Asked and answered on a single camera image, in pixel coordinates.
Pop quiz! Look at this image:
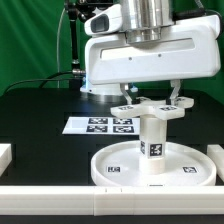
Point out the white front barrier rail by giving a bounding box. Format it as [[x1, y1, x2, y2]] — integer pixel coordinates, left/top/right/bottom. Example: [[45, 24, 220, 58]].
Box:
[[0, 186, 224, 216]]

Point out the white left barrier block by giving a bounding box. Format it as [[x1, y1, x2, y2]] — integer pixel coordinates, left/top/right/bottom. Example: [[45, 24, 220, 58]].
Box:
[[0, 144, 12, 176]]

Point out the white marker sheet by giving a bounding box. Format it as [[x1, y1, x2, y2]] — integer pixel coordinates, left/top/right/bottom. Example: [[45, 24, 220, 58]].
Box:
[[63, 117, 140, 135]]

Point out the white round table top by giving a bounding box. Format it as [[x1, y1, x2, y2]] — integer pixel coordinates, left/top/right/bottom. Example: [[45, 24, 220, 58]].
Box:
[[91, 141, 216, 187]]

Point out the white cross-shaped table base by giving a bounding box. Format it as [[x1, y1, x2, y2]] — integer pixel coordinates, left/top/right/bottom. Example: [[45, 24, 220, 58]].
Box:
[[111, 97, 194, 120]]

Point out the black cable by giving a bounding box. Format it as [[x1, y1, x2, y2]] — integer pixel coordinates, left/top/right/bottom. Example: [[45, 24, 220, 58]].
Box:
[[3, 70, 75, 94]]

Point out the grey cable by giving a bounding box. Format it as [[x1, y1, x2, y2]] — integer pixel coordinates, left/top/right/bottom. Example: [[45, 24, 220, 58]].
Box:
[[56, 7, 67, 89]]

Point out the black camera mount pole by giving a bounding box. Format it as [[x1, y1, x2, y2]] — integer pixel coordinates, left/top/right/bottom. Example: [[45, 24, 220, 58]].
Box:
[[64, 0, 113, 87]]

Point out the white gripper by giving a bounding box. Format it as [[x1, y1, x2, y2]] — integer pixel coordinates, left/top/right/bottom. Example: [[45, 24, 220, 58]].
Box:
[[85, 15, 221, 104]]

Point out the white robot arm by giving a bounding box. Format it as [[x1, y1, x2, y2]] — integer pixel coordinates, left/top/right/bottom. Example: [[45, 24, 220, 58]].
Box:
[[81, 0, 221, 98]]

